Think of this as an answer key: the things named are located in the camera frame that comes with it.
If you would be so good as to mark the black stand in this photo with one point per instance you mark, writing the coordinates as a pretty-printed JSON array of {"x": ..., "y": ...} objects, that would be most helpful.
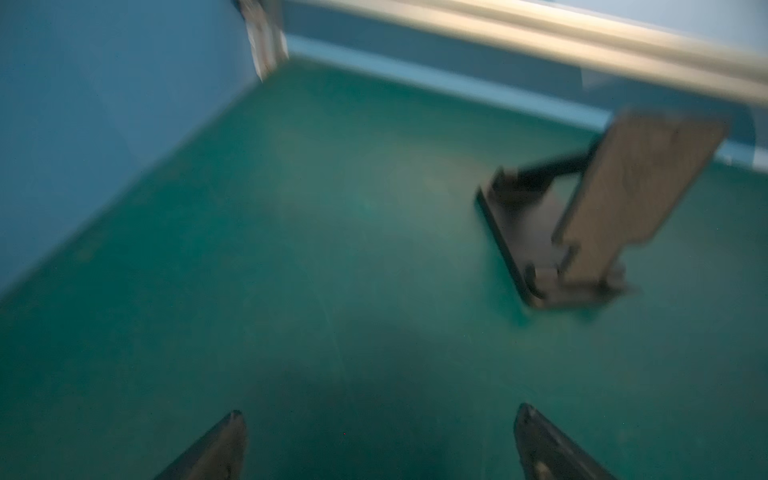
[{"x": 561, "y": 225}]

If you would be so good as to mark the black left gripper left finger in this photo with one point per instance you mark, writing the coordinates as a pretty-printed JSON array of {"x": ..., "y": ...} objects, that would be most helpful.
[{"x": 218, "y": 454}]

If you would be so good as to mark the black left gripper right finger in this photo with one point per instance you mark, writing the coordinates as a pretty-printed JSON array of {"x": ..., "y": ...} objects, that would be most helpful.
[{"x": 546, "y": 452}]

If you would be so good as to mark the horizontal aluminium back bar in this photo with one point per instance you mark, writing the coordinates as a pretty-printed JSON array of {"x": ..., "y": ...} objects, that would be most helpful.
[{"x": 582, "y": 39}]

